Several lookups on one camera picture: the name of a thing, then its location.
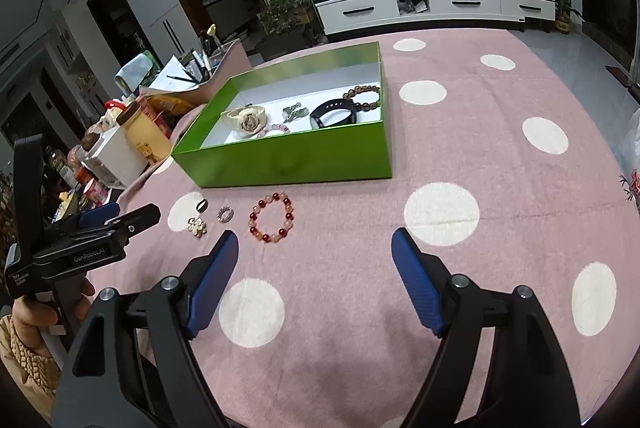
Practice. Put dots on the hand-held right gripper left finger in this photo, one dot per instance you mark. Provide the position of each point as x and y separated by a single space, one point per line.
215 280

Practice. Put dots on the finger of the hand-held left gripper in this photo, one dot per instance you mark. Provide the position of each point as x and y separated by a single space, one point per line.
142 215
100 213

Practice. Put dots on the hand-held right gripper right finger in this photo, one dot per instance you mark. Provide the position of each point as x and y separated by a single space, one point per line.
417 280

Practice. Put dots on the green cardboard box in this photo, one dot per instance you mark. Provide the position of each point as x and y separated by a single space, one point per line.
280 163

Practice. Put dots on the white wrist watch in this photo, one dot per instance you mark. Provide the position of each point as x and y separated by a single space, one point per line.
245 121

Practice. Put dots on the black smart band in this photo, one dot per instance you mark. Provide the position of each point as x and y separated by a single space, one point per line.
350 116

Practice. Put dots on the person's left forearm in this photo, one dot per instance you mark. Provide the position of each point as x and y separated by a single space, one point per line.
25 373

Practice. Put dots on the person's left hand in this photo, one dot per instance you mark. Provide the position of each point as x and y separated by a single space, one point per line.
35 310

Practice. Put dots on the red and white cup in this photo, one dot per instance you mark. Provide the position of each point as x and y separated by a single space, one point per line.
92 188

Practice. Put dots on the green label bottle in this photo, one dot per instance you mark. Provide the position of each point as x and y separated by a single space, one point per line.
60 168

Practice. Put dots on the gold flower brooch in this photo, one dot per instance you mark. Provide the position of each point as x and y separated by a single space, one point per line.
197 227

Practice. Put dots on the white drawer organizer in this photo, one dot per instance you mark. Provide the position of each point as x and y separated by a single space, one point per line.
117 158

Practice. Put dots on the brown round lid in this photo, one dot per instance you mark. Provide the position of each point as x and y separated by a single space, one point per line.
91 142

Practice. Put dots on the pink polka dot tablecloth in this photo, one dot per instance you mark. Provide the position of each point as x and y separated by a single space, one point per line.
350 308

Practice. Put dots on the yellow bear bottle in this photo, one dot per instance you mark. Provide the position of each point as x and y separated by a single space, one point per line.
145 133

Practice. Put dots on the orange snack packet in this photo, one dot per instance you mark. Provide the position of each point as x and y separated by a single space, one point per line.
165 106

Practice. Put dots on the white papers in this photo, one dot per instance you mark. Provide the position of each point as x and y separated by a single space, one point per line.
170 76

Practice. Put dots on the green and white bag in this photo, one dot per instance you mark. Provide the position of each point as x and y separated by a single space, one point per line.
135 71

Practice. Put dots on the bunch of pens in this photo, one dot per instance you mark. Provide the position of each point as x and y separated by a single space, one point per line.
205 58

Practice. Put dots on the beige storage bin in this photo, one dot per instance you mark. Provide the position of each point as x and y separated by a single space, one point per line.
230 58

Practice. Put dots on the bushy potted plant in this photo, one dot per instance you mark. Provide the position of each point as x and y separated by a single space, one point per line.
282 18

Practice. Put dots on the white plastic bag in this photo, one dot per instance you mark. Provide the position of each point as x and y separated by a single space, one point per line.
630 158

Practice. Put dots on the white television cabinet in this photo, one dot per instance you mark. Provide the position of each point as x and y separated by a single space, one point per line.
360 11

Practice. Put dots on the small potted plant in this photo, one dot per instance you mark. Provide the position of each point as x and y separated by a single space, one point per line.
565 16

